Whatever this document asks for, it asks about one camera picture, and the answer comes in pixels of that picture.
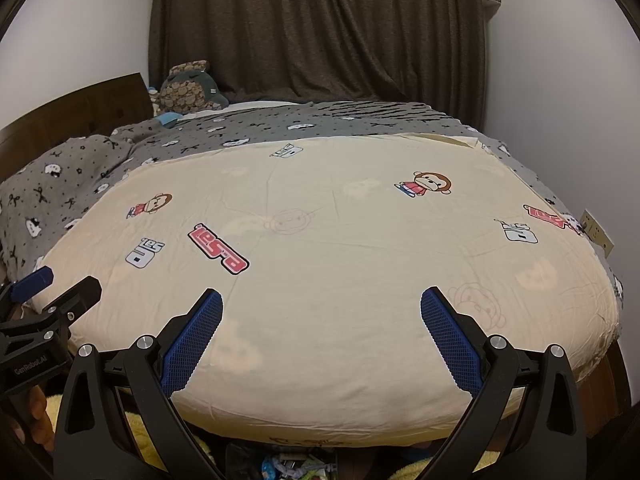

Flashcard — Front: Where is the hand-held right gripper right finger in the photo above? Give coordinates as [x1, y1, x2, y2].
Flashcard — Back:
[420, 286, 587, 480]

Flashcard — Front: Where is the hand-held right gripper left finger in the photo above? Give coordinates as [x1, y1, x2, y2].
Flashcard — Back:
[52, 287, 236, 480]

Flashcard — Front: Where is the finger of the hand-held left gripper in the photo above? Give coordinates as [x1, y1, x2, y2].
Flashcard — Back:
[30, 276, 103, 332]
[0, 266, 55, 307]

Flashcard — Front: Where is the dark waste bin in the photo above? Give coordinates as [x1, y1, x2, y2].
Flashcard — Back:
[222, 440, 351, 480]

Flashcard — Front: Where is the person's left hand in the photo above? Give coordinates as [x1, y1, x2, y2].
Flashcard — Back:
[9, 385, 55, 448]

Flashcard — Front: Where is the grey printed blanket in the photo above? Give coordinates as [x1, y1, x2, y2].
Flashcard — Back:
[0, 100, 626, 331]

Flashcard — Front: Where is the cream cartoon print blanket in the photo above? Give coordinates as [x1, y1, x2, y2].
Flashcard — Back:
[27, 132, 623, 448]

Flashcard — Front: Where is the dark wooden headboard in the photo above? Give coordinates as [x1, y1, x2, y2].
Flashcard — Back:
[0, 73, 155, 153]

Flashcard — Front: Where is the brown patterned plush toy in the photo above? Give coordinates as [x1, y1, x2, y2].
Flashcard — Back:
[148, 60, 231, 113]

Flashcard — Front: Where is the brown curtain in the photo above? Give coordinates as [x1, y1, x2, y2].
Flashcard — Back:
[149, 0, 487, 133]

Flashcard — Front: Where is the wooden bed frame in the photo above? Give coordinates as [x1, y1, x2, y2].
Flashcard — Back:
[582, 337, 632, 438]

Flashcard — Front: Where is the beige wall socket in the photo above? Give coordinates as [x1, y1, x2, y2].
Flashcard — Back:
[580, 208, 615, 257]

